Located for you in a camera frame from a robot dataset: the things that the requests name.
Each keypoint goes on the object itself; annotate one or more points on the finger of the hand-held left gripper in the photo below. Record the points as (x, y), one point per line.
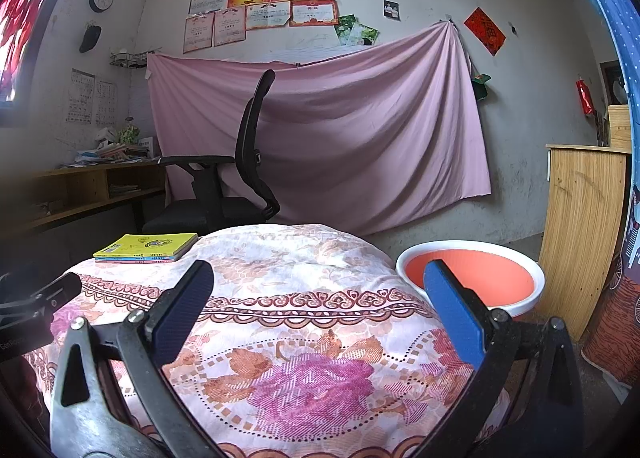
(50, 290)

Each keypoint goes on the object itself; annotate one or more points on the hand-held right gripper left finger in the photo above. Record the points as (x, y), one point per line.
(182, 318)

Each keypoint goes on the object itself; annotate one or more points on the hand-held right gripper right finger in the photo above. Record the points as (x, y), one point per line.
(455, 313)

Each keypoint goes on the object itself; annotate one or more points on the white and red basin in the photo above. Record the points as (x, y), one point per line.
(480, 273)

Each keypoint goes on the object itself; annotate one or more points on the pink book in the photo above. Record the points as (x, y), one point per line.
(132, 261)

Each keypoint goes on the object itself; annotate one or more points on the blue book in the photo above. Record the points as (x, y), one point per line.
(135, 257)

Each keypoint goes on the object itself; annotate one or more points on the yellow book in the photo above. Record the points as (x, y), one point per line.
(145, 243)

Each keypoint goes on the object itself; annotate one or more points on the wooden desk shelf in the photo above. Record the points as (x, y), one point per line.
(85, 188)

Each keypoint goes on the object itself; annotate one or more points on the floral pink blanket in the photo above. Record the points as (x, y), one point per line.
(310, 278)

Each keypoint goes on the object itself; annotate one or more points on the light wooden cabinet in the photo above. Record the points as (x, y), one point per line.
(580, 238)

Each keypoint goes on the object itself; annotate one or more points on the pile of papers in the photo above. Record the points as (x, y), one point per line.
(110, 154)

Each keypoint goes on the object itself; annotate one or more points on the small green plant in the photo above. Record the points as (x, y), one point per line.
(128, 134)

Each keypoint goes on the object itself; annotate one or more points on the black office chair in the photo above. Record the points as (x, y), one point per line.
(250, 138)

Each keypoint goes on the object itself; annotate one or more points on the pink hanging sheet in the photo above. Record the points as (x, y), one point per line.
(375, 138)

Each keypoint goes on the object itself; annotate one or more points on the green hanging hat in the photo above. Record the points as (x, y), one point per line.
(481, 86)

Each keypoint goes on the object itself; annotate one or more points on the light wooden panel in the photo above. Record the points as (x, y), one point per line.
(620, 127)

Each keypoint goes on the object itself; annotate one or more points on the red hanging ornament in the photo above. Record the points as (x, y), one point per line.
(584, 97)

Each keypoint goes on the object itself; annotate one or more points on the black hanging hat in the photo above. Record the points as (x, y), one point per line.
(90, 38)

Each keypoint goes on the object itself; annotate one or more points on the red hanging cloth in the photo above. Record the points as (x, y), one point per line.
(17, 23)

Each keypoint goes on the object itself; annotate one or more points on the window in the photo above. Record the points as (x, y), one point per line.
(20, 13)

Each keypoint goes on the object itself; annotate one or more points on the red paper square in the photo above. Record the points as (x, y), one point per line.
(485, 32)

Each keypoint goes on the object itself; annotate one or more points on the green photo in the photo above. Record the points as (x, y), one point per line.
(344, 27)
(365, 35)

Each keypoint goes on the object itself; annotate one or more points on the small dark photo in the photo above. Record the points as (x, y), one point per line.
(391, 10)

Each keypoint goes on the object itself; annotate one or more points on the wall calendar sheets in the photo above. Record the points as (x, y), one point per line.
(90, 98)

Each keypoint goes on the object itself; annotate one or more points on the group of wall certificates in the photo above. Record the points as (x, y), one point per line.
(270, 3)

